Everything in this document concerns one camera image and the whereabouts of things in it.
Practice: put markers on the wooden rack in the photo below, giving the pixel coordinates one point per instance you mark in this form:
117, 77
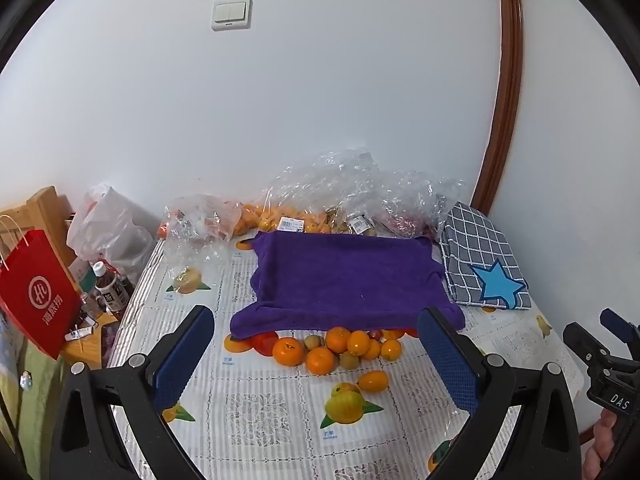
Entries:
35, 215

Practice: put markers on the purple towel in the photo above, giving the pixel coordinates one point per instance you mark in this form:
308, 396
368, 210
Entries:
345, 275

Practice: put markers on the small clear bottle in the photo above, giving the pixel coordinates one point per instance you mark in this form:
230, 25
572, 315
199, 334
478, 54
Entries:
88, 306

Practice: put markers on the grey checked cloth blue star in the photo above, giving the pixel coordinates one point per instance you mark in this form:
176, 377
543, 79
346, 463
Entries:
480, 255

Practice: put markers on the small orange-red fruit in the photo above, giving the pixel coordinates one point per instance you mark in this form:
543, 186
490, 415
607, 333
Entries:
395, 333

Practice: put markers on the white light switch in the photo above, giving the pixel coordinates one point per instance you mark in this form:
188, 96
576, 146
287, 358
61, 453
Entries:
230, 13

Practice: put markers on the red tomato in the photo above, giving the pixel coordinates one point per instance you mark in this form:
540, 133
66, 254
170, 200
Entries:
264, 343

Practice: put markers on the brown wooden door frame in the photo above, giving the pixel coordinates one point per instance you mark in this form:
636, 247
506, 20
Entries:
505, 85

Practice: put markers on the bagged orange pile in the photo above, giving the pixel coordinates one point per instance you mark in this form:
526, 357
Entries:
265, 217

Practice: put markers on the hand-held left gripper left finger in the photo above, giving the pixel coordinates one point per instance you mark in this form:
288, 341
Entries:
182, 355

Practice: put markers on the bagged dark red fruits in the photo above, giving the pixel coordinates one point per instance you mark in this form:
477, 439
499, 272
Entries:
400, 224

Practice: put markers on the printed lace tablecloth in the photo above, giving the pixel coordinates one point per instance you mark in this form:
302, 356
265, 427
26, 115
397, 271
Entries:
260, 410

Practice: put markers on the wooden side table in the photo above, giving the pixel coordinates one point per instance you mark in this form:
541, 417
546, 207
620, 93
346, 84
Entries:
85, 345

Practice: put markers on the person's right hand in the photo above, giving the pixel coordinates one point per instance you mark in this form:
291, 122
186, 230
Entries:
600, 442

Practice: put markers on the red paper bag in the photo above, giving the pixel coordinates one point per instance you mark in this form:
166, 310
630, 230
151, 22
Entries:
37, 292

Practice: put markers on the white plastic bag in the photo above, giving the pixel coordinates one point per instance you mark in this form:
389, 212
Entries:
112, 230

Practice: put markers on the clear plastic bag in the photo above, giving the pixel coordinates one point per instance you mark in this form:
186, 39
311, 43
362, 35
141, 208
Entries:
420, 200
200, 225
325, 185

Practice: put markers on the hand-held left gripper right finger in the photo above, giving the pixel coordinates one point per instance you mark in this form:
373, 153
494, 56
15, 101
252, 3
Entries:
447, 360

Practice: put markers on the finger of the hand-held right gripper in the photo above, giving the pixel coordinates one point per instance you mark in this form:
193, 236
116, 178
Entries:
617, 325
582, 342

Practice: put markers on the small oval orange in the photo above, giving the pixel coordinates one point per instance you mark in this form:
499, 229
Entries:
391, 349
374, 350
373, 381

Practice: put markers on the dark tea bottle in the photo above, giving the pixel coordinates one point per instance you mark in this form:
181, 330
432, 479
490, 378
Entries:
111, 291

